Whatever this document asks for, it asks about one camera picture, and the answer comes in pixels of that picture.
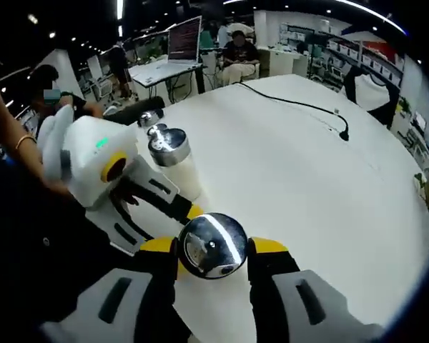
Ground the open silver laptop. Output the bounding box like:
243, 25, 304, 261
166, 15, 204, 66

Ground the gold bracelet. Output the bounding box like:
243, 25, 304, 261
14, 133, 38, 151

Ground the small seasoning bottle white powder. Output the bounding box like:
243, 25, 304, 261
146, 122, 169, 141
137, 110, 162, 129

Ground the tall seasoning bottle brown powder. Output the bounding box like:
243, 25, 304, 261
177, 212, 250, 280

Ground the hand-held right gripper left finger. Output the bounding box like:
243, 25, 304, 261
39, 235, 182, 343

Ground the person's dark clothing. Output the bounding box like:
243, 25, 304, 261
0, 149, 142, 324

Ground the tall seasoning bottle white powder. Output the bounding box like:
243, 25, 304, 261
147, 128, 204, 202

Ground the black cable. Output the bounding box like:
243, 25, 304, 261
233, 81, 350, 142

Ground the chair with black-white shirt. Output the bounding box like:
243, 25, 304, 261
342, 65, 402, 129

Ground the white office chair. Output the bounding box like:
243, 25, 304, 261
89, 76, 114, 103

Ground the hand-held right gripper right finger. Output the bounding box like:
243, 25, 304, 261
247, 236, 384, 343

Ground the white storage shelving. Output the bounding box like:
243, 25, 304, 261
278, 20, 405, 89

